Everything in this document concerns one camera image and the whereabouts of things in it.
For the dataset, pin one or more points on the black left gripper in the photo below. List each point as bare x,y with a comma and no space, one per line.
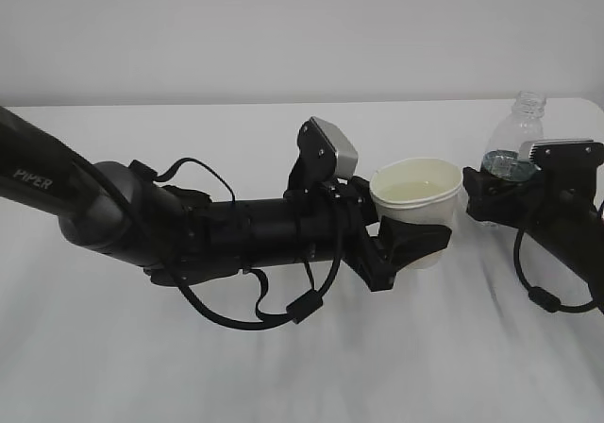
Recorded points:
331,217

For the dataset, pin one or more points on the clear water bottle green label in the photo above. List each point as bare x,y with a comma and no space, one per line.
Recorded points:
501,159

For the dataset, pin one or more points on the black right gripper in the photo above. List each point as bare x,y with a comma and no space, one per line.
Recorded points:
564,213

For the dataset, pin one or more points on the white paper cup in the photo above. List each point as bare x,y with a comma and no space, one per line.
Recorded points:
417,190

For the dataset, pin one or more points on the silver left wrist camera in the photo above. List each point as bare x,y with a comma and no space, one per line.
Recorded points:
325,152

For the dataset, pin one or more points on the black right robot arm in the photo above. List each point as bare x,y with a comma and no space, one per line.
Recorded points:
584,260

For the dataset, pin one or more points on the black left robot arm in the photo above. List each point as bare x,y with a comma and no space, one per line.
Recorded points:
181,236

